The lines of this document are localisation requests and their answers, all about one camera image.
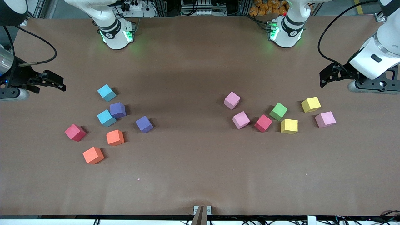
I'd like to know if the yellow foam block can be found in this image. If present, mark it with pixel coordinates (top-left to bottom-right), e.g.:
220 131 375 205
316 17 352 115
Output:
281 119 298 134
301 97 322 113

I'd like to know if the orange foam block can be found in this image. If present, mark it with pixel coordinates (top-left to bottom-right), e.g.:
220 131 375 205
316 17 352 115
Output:
106 129 125 146
82 147 105 165

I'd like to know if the red foam block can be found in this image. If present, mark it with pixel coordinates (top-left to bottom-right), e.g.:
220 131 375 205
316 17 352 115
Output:
65 124 87 142
254 114 273 133

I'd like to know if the purple foam block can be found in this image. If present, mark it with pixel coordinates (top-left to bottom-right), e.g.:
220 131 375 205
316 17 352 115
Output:
110 102 127 119
135 116 154 134

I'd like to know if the pink foam block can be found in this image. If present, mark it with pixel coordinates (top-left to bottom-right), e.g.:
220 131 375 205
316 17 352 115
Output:
224 91 241 110
232 111 250 130
315 111 337 128

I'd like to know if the light blue foam block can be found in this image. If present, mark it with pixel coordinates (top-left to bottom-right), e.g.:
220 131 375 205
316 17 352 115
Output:
97 84 117 102
97 109 117 127

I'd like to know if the green foam block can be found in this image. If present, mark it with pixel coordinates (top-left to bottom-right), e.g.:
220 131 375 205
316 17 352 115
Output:
269 102 288 121

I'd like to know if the orange snack bag pile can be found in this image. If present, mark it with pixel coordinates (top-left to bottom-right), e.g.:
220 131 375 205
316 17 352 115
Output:
249 0 288 17

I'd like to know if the white power strip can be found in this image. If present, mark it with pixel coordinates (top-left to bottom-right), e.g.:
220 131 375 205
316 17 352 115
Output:
123 1 143 12

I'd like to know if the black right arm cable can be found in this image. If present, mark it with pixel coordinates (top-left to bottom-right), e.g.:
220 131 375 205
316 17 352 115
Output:
2 26 58 68

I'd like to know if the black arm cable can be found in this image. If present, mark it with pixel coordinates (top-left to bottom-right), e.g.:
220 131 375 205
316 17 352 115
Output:
317 0 380 72
2 26 58 68

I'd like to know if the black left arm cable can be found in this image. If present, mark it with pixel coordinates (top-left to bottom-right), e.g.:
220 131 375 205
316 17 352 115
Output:
317 0 380 72

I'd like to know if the metal table edge bracket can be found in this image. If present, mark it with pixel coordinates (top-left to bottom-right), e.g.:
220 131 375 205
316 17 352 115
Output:
191 205 212 225

